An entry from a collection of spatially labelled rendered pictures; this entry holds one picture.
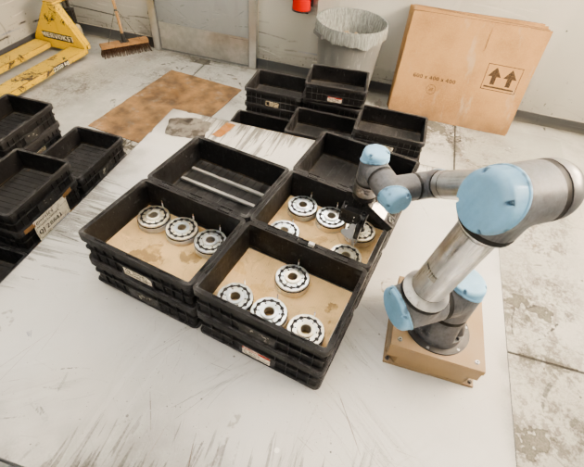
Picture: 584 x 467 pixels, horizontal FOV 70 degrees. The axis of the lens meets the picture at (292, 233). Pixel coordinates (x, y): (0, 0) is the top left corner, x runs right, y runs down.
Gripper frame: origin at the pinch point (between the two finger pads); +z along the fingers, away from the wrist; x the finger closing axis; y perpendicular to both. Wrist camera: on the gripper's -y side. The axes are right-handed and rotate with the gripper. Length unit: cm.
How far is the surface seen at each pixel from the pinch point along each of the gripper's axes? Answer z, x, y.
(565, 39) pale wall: 23, -293, -70
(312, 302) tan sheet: 1.3, 28.9, 3.2
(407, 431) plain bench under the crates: 12, 46, -34
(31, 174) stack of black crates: 42, 5, 159
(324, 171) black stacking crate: 4.5, -30.1, 23.8
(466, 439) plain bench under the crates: 12, 41, -49
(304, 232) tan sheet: 2.7, 4.2, 17.1
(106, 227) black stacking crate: -2, 37, 70
